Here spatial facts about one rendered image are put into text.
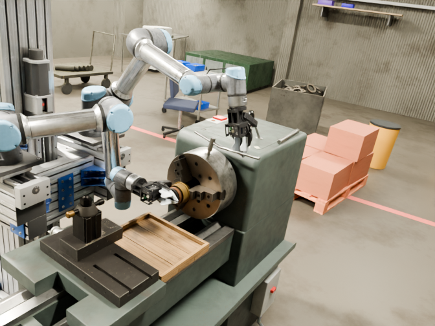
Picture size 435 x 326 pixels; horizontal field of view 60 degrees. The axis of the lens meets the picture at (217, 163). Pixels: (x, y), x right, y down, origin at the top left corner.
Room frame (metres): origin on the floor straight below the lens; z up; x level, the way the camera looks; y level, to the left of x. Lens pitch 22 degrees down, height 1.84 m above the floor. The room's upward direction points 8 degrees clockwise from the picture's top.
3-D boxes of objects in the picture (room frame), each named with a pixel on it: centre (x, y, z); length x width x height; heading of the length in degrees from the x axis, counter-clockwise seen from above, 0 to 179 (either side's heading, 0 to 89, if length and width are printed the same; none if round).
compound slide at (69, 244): (1.16, 0.42, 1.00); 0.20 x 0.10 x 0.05; 148
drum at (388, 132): (5.21, -2.25, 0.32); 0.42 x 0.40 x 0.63; 62
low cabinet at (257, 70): (9.92, 0.03, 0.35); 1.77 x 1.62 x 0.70; 64
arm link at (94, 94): (1.82, 0.65, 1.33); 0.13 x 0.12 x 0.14; 144
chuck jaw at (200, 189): (1.46, 0.03, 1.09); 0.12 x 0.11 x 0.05; 58
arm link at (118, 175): (1.52, 0.41, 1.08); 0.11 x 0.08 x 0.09; 58
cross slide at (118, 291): (1.10, 0.38, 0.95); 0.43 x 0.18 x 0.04; 58
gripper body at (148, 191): (1.43, 0.28, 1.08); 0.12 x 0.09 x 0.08; 58
